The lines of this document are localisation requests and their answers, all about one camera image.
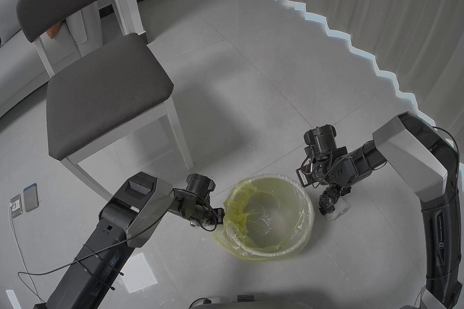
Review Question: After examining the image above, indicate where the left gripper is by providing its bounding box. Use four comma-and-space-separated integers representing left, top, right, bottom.
200, 207, 225, 231

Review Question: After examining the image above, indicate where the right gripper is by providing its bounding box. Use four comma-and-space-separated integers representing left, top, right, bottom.
296, 162, 327, 190

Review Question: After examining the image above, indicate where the yellow plastic bag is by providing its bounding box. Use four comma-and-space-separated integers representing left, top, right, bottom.
214, 174, 315, 260

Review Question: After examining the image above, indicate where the black plastic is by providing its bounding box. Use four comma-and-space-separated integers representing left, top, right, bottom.
318, 186, 353, 217

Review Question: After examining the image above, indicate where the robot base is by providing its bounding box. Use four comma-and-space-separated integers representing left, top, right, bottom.
188, 295, 307, 309

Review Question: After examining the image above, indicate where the white trash bin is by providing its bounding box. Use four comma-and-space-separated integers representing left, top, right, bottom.
223, 174, 315, 257

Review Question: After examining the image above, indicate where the white curtain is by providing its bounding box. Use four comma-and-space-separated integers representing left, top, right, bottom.
246, 0, 464, 170

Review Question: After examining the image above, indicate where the pale grey sofa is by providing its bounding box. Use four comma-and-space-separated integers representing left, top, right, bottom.
0, 0, 104, 120

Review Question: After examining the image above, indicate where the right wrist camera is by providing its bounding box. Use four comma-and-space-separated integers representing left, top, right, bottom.
303, 129, 317, 156

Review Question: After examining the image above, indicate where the white cable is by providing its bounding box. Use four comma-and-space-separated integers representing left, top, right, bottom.
9, 206, 40, 301

